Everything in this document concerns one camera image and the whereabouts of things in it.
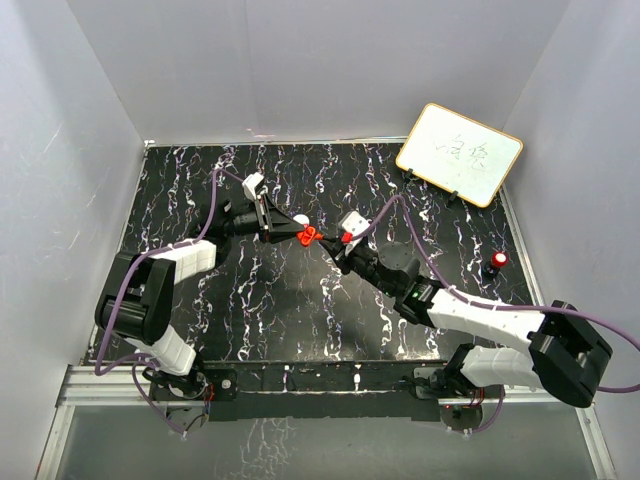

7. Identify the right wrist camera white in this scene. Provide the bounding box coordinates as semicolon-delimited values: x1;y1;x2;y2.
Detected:
338;210;370;255

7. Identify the white earbud charging case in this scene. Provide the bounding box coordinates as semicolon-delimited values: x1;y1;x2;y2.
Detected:
293;214;310;227

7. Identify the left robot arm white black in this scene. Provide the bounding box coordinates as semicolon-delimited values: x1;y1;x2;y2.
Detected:
94;193;309;399

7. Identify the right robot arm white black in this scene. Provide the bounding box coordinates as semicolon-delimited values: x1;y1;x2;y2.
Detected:
320;238;612;408

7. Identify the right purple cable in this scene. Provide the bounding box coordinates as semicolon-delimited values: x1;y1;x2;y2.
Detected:
357;194;640;434

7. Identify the black front base bar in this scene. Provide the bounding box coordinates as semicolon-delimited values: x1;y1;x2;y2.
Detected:
204;360;449;422

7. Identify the purple cable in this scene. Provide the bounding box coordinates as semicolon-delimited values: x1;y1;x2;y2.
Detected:
357;194;640;434
93;168;251;436

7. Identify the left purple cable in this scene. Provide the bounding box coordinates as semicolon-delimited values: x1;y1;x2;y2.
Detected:
93;168;251;436

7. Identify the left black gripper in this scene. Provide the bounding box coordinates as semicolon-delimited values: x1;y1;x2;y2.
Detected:
223;195;305;245

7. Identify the red earbud charging case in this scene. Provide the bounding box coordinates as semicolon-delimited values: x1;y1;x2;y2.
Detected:
296;225;323;248

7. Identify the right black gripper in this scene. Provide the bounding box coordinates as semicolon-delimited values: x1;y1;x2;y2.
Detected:
321;235;398;299

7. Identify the red emergency stop button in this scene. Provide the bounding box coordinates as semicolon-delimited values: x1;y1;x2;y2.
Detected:
486;252;508;278

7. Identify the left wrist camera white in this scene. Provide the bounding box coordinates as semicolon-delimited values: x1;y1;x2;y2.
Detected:
242;172;264;201

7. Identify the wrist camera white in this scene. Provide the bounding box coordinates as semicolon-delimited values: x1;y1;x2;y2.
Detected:
242;172;264;201
338;210;370;255

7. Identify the whiteboard with wooden frame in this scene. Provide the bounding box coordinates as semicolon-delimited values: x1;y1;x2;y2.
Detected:
396;103;524;208

